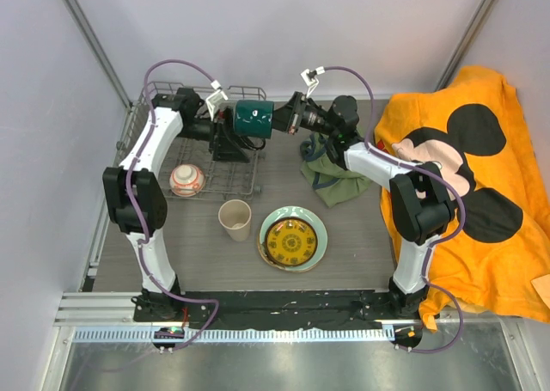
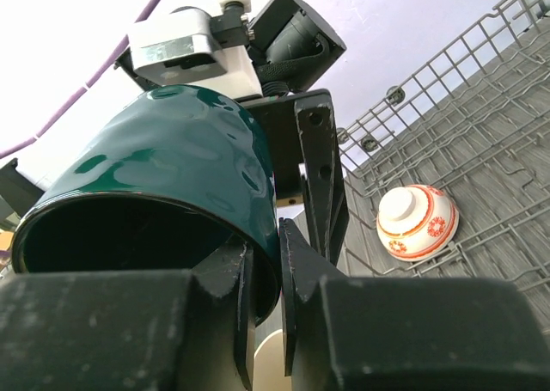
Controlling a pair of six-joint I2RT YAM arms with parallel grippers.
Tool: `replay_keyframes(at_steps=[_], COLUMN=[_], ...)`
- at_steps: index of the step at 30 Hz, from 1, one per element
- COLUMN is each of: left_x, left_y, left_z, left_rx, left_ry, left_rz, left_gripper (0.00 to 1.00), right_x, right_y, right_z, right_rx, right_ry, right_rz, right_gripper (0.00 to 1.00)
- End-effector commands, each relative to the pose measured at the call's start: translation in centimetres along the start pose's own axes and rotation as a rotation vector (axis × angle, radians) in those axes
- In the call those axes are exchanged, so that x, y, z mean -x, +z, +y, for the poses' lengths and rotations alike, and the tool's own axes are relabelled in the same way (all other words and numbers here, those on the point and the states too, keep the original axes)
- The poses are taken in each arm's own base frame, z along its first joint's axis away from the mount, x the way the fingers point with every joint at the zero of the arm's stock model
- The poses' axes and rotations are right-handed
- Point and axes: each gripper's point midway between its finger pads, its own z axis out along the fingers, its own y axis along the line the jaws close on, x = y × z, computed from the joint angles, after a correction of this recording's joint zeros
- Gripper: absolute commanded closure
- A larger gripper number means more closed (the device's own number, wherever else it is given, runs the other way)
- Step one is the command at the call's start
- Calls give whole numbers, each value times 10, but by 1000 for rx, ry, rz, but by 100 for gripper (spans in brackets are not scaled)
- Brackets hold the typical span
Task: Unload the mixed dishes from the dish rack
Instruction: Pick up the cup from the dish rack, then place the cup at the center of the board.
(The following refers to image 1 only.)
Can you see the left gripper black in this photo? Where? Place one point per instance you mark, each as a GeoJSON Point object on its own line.
{"type": "Point", "coordinates": [225, 147]}

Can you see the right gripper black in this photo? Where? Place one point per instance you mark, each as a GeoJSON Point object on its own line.
{"type": "Point", "coordinates": [286, 119]}

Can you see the dark green mug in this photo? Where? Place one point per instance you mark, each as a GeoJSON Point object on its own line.
{"type": "Point", "coordinates": [252, 122]}

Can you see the white orange patterned bowl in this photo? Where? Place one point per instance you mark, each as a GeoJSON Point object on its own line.
{"type": "Point", "coordinates": [186, 180]}

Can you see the beige tumbler cup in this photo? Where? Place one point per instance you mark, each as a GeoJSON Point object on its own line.
{"type": "Point", "coordinates": [235, 217]}

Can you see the green flower plate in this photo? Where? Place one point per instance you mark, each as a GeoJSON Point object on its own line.
{"type": "Point", "coordinates": [299, 212]}

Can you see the cream bird plate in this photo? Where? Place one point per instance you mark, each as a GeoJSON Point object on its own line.
{"type": "Point", "coordinates": [308, 266]}

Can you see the yellow patterned small plate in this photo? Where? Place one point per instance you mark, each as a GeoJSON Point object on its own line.
{"type": "Point", "coordinates": [290, 242]}

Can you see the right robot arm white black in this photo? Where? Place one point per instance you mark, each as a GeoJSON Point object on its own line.
{"type": "Point", "coordinates": [420, 204]}

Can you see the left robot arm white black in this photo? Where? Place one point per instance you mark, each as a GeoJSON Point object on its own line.
{"type": "Point", "coordinates": [136, 202]}

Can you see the green shirt with blue trim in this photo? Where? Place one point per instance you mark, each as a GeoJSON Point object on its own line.
{"type": "Point", "coordinates": [331, 183]}

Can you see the orange Mickey Mouse towel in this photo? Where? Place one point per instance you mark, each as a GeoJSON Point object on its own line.
{"type": "Point", "coordinates": [495, 252]}

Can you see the grey wire dish rack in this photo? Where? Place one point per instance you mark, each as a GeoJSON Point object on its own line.
{"type": "Point", "coordinates": [223, 180]}

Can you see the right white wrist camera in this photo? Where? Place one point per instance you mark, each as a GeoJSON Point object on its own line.
{"type": "Point", "coordinates": [310, 78]}

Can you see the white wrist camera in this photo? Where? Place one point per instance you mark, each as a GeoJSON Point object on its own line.
{"type": "Point", "coordinates": [310, 78]}
{"type": "Point", "coordinates": [215, 99]}

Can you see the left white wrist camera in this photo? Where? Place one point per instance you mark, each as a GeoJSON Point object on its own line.
{"type": "Point", "coordinates": [215, 99]}

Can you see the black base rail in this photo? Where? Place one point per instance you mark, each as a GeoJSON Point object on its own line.
{"type": "Point", "coordinates": [265, 310]}

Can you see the white slotted cable duct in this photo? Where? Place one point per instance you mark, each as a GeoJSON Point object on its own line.
{"type": "Point", "coordinates": [168, 335]}

